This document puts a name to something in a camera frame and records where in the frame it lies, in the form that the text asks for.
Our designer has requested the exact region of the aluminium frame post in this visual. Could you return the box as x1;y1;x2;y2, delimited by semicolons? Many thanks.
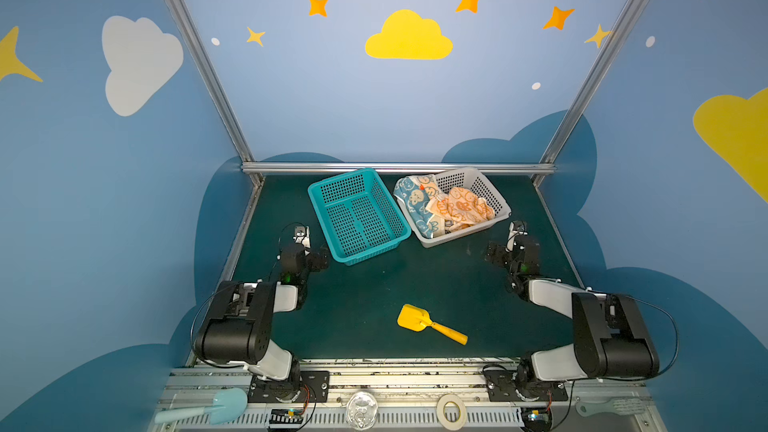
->
532;0;650;189
164;0;254;166

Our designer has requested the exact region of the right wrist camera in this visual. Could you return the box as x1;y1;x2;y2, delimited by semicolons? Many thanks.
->
507;220;528;241

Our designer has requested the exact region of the right circuit board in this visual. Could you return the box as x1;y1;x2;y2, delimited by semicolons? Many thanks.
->
521;408;553;432

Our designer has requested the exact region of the aluminium frame right post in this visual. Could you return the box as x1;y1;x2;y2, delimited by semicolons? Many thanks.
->
532;0;650;189

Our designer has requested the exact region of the yellow toy shovel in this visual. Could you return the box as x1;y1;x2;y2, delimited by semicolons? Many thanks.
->
397;304;468;345

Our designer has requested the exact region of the teal plastic basket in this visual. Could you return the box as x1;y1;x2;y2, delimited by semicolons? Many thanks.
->
308;168;412;266

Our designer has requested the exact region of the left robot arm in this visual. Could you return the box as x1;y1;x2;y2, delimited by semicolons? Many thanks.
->
191;243;330;387

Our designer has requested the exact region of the white tape roll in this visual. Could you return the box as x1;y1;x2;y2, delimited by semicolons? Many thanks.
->
435;394;468;431

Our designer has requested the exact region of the left circuit board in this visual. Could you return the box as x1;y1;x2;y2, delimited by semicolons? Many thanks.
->
266;408;309;431

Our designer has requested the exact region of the clear round lid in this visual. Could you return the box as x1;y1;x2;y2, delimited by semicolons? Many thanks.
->
346;391;378;431

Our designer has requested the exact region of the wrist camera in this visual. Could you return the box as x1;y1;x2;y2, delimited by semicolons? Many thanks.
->
507;220;528;241
293;224;311;249

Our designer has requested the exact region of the aluminium frame left post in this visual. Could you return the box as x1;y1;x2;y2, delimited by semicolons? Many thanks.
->
164;0;254;166

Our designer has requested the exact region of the orange patterned towel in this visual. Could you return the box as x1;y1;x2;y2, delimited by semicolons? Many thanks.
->
426;187;496;237

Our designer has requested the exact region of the aluminium front rail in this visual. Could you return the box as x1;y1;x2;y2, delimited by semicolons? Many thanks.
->
150;357;666;431

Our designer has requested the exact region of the grey plastic basket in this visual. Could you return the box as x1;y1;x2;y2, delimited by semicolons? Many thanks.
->
393;168;512;248

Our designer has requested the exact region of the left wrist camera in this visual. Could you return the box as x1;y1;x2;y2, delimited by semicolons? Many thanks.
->
293;224;311;249

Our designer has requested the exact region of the grey-green brush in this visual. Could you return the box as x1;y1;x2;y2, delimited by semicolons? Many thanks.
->
576;398;647;417

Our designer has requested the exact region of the aluminium frame back rail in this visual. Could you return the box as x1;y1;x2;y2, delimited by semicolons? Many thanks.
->
240;161;556;175

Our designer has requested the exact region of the circuit board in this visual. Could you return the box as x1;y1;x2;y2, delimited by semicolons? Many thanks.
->
266;408;309;431
521;408;553;432

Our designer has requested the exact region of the blue bunny towel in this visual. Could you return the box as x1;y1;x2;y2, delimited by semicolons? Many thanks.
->
393;174;446;239

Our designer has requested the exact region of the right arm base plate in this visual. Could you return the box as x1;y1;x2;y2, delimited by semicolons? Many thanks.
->
481;365;569;402

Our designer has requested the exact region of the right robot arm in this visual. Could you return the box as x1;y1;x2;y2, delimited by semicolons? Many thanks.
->
485;233;662;394

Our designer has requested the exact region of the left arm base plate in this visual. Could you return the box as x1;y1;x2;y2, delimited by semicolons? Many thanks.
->
247;370;330;404

